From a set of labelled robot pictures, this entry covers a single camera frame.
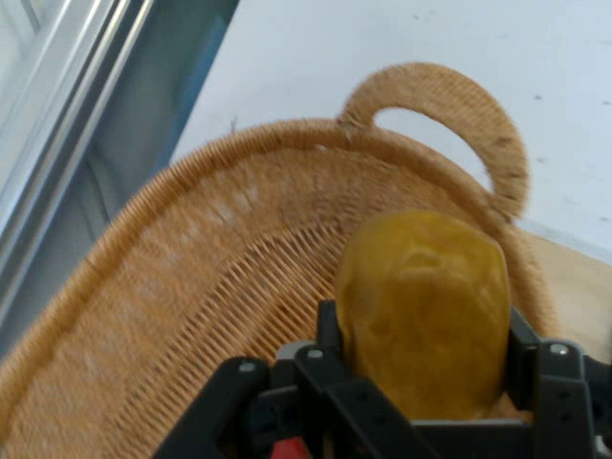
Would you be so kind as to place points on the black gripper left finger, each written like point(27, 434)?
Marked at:
point(287, 406)

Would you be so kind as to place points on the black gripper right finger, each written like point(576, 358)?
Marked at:
point(559, 392)

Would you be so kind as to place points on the woven wicker basket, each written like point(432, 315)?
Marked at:
point(191, 287)

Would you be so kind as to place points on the yellow bell pepper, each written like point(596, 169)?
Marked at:
point(425, 306)

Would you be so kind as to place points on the aluminium window frame rail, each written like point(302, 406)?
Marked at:
point(72, 95)

